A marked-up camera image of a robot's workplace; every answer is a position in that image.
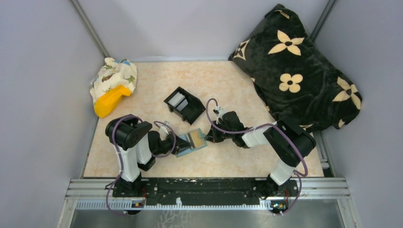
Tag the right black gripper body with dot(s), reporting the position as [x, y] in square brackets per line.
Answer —
[213, 134]

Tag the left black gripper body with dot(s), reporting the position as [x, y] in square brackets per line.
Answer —
[175, 142]

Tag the green card holder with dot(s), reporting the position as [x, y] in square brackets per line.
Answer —
[184, 145]

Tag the black plastic box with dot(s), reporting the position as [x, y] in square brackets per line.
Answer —
[192, 111]

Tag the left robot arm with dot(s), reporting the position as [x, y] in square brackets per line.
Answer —
[137, 147]

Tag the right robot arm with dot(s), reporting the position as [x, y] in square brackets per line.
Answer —
[288, 139]

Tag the white card in box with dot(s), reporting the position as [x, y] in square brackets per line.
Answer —
[176, 99]

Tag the yellow plastic object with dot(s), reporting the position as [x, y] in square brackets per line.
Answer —
[110, 100]

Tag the black floral blanket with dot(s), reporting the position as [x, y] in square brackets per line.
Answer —
[292, 77]

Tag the dinosaur print cloth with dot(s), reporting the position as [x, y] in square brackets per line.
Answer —
[113, 74]

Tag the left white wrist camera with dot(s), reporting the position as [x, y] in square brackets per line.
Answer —
[164, 130]

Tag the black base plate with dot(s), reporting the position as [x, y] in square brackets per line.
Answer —
[205, 192]

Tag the aluminium frame rail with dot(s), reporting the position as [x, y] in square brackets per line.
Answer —
[94, 194]

